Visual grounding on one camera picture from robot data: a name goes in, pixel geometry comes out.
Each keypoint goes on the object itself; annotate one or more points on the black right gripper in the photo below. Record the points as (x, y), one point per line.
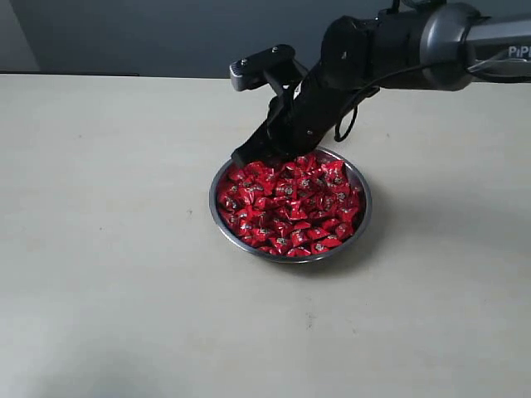
(299, 125)

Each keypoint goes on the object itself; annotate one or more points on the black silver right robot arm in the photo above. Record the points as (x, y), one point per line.
(428, 45)

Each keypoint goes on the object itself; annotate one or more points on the dark gray round object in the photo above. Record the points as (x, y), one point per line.
(249, 206)

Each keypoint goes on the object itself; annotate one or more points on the red wrapped candy centre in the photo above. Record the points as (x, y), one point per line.
(298, 188)

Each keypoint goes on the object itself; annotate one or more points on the red wrapped candy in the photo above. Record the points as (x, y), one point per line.
(281, 245)
(324, 245)
(334, 172)
(298, 188)

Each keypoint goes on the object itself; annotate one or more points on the red wrapped candy rear right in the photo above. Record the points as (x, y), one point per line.
(334, 172)

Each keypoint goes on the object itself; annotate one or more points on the red wrapped candy front right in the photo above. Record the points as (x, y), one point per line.
(324, 245)

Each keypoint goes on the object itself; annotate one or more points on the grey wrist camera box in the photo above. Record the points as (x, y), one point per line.
(275, 66)

